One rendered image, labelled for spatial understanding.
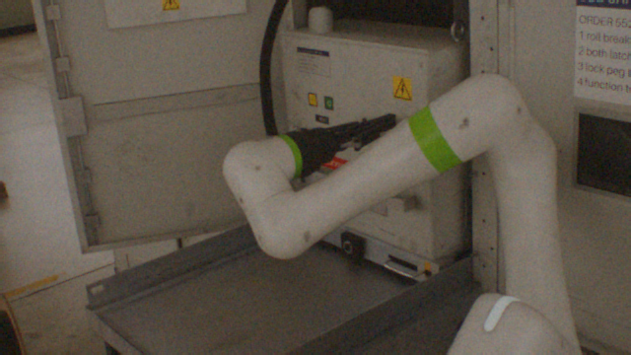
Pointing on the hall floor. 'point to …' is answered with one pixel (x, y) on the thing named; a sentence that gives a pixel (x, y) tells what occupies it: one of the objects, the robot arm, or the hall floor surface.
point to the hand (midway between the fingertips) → (382, 123)
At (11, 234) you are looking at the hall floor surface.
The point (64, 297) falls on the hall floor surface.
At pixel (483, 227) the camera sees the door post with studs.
